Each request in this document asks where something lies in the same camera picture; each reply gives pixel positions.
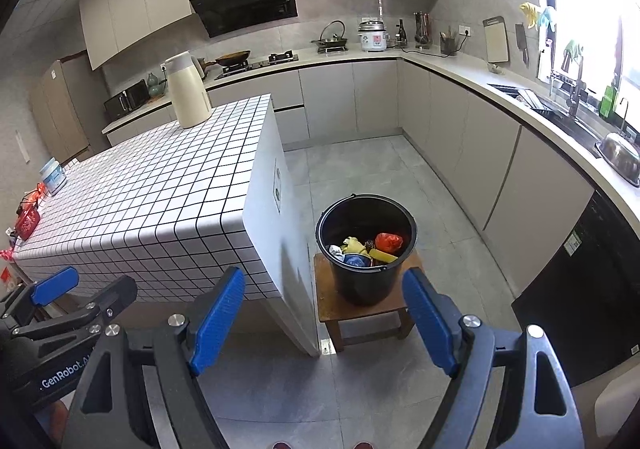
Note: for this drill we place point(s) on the green bottle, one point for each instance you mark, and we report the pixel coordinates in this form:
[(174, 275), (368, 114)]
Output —
[(608, 103)]

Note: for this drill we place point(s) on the yellow cloth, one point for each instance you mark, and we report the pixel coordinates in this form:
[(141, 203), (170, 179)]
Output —
[(530, 14), (355, 245)]

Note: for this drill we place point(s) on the green hanging cloth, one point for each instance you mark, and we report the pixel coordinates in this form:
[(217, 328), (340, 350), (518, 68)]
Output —
[(572, 51)]

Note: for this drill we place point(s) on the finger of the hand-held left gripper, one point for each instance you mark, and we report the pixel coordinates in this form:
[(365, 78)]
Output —
[(122, 289), (52, 286)]

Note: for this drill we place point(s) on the kitchen sink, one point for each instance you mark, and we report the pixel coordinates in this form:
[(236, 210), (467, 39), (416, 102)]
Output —
[(530, 101)]

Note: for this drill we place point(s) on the black range hood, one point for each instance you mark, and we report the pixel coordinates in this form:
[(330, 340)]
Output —
[(245, 6)]

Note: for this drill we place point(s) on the metal utensil rack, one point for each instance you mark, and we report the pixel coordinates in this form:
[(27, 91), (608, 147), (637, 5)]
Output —
[(422, 31)]

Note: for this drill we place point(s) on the steel bowl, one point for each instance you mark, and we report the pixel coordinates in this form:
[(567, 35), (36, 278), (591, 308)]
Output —
[(620, 159)]

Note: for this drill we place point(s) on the black cleaver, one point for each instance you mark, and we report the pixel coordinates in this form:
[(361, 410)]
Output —
[(521, 41)]

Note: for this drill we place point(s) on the black dishwasher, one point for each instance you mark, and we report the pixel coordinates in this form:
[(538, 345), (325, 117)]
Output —
[(585, 279)]

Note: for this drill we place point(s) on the white table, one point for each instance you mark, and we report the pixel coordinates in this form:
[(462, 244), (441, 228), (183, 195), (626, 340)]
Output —
[(280, 239)]

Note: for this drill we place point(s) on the dark wok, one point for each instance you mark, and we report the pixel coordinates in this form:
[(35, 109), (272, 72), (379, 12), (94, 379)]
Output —
[(234, 58)]

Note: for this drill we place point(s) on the person's right shoe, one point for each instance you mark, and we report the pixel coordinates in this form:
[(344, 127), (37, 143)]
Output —
[(362, 445)]

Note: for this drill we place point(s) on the black gas stove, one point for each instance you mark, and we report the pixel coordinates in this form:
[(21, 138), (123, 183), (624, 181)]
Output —
[(265, 64)]

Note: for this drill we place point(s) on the cream thermos jug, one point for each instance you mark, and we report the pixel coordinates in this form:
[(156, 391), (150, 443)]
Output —
[(187, 94)]

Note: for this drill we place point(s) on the beige lower cabinets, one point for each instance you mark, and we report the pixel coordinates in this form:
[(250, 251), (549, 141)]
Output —
[(450, 119)]

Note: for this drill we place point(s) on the blue hanging cloth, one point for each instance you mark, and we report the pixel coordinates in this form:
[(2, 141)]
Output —
[(547, 18)]

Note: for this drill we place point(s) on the blue patterned paper cup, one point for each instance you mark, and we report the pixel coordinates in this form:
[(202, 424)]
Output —
[(356, 260)]

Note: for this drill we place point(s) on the red bag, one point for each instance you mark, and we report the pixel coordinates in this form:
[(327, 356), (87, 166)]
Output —
[(27, 224)]

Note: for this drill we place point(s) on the yellow hanging cloth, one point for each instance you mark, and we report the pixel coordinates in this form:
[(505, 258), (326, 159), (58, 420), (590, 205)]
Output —
[(530, 14)]

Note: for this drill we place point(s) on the person's shoe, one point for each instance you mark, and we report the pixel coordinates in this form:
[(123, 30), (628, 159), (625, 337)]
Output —
[(282, 445), (362, 445)]

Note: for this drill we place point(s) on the grey kitchen faucet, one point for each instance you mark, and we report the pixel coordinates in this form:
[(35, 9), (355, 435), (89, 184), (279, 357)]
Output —
[(575, 99)]

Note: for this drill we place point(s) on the white rice cooker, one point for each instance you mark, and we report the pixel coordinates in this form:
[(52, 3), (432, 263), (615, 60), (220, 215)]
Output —
[(372, 36)]

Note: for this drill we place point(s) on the black plastic bucket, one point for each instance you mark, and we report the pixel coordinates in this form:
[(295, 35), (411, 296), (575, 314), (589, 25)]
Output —
[(365, 286)]

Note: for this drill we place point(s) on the white blue plastic tub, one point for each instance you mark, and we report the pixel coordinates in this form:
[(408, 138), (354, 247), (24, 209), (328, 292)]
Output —
[(53, 176)]

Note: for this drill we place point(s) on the orange mesh bag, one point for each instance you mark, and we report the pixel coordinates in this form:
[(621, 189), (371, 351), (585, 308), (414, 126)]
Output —
[(35, 193)]

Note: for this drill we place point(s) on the green ceramic vase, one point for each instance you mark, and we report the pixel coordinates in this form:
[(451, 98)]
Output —
[(155, 86)]

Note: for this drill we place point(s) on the brown wooden stool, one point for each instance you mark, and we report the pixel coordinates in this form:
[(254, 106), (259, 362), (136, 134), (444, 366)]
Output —
[(350, 311)]

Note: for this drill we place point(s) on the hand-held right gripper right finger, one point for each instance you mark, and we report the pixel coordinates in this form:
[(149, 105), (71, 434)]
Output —
[(432, 324)]

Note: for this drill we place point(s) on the person's left shoe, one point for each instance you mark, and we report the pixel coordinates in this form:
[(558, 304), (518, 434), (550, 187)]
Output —
[(282, 445)]

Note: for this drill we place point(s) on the dark utensil holder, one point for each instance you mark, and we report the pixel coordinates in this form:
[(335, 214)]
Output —
[(447, 46)]

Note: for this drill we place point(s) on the beige tall cabinet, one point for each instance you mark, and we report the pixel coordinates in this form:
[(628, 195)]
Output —
[(60, 109)]

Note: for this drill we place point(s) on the black microwave oven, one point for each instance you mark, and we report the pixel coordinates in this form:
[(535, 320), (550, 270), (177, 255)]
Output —
[(125, 100)]

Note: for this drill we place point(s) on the dark glass bottle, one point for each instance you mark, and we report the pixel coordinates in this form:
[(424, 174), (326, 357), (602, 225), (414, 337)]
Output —
[(400, 35)]

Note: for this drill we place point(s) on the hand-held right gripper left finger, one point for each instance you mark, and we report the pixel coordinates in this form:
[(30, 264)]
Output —
[(220, 319)]

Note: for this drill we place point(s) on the yellow sponge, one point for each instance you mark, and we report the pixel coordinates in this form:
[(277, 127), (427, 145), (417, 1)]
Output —
[(384, 256)]

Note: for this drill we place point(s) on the orange plastic bag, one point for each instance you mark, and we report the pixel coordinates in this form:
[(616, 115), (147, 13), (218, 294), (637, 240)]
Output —
[(389, 242)]

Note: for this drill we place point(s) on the kitchen window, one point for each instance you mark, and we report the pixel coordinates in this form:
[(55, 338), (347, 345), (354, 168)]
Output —
[(585, 4)]

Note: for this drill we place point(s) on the white checked tablecloth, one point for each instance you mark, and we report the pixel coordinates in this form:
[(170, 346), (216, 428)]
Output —
[(150, 204)]

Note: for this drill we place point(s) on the beige cutting board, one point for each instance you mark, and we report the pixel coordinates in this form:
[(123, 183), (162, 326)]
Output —
[(496, 41)]

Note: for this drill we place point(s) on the thin black faucet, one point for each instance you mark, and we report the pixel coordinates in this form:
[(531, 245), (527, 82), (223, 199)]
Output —
[(625, 116)]

